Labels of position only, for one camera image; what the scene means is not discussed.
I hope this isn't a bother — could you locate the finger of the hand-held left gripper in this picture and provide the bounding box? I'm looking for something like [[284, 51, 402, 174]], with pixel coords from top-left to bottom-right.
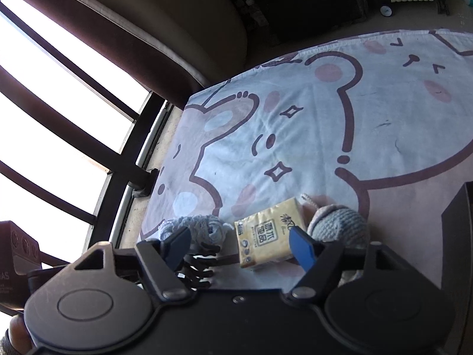
[[27, 251, 73, 286]]

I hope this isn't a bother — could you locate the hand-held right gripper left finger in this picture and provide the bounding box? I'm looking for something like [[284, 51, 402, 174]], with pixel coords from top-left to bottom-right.
[[73, 225, 193, 302]]

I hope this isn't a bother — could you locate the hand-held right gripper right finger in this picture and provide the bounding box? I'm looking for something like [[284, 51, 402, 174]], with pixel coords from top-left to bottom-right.
[[283, 227, 411, 302]]

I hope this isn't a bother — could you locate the black hair claw clip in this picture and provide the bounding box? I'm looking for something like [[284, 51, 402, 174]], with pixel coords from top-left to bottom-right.
[[177, 244, 222, 291]]

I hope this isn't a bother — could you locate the yellow tissue pack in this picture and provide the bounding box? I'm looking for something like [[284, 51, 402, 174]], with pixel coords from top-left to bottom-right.
[[234, 197, 307, 270]]

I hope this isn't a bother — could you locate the grey crocheted ball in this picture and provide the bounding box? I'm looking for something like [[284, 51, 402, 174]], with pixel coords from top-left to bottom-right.
[[299, 192, 370, 289]]

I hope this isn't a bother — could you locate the black cardboard box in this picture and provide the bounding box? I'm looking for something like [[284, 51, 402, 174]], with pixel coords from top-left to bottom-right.
[[441, 183, 473, 304]]

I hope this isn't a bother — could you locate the person's left hand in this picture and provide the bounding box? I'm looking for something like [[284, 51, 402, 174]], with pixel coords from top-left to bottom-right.
[[7, 316, 35, 355]]

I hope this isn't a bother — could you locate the cartoon bear printed blanket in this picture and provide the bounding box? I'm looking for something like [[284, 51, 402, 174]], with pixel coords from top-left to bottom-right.
[[140, 28, 473, 293]]

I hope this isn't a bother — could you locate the black window railing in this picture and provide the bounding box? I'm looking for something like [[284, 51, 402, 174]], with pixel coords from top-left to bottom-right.
[[0, 0, 174, 267]]

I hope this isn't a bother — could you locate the brown curtain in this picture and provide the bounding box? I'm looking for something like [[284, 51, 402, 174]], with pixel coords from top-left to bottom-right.
[[11, 0, 248, 108]]

